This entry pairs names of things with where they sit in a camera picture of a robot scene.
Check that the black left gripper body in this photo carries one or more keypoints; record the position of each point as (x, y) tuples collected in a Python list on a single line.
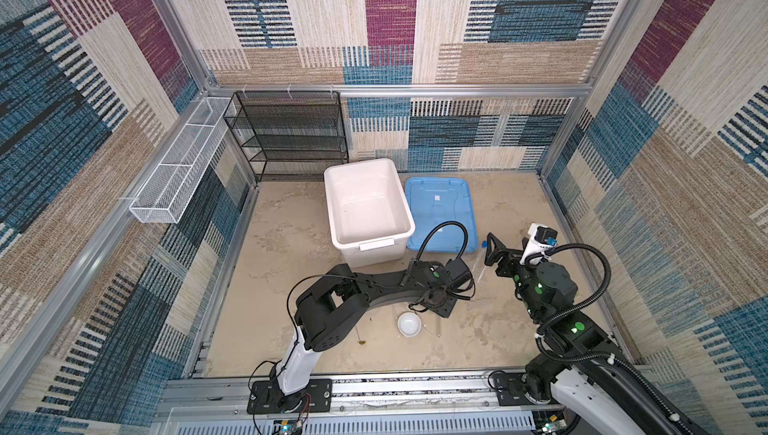
[(445, 307)]

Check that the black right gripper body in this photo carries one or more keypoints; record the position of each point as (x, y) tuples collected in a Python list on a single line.
[(510, 268)]

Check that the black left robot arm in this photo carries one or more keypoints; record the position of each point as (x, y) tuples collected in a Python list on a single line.
[(331, 307)]

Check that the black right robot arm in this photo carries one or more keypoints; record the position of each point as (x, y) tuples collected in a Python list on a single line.
[(578, 365)]

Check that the white ceramic crucible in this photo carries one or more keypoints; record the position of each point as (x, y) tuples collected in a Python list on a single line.
[(409, 324)]

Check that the blue plastic lid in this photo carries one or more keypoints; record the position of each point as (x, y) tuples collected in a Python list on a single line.
[(434, 200)]

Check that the long metal spatula rod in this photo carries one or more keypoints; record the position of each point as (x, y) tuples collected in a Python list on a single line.
[(360, 340)]

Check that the white plastic bin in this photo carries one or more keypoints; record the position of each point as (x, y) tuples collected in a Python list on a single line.
[(369, 216)]

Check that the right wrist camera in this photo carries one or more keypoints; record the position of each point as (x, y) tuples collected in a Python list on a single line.
[(541, 239)]

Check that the aluminium mounting rail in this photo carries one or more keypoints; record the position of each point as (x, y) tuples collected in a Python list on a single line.
[(356, 394)]

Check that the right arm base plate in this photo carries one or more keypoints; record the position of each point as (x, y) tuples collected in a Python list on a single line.
[(519, 389)]

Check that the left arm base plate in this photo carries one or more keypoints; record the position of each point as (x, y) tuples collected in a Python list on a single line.
[(266, 398)]

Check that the black wire mesh shelf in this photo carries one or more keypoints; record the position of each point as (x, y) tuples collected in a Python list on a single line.
[(288, 135)]

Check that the white wire mesh basket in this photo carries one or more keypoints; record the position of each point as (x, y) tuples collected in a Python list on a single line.
[(168, 191)]

